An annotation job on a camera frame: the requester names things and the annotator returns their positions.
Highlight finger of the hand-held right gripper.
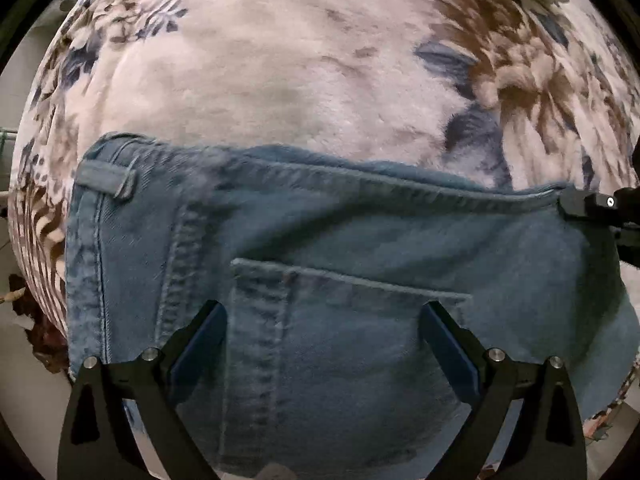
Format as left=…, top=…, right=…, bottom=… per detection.
left=556, top=186, right=640, bottom=228

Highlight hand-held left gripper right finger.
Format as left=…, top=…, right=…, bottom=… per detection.
left=419, top=301, right=587, bottom=480

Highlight blue denim pants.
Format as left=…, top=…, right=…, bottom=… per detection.
left=64, top=132, right=640, bottom=480

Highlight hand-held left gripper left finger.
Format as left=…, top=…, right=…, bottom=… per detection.
left=56, top=300, right=229, bottom=480

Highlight floral fleece blanket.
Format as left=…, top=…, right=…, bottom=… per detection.
left=7, top=0, right=640, bottom=441

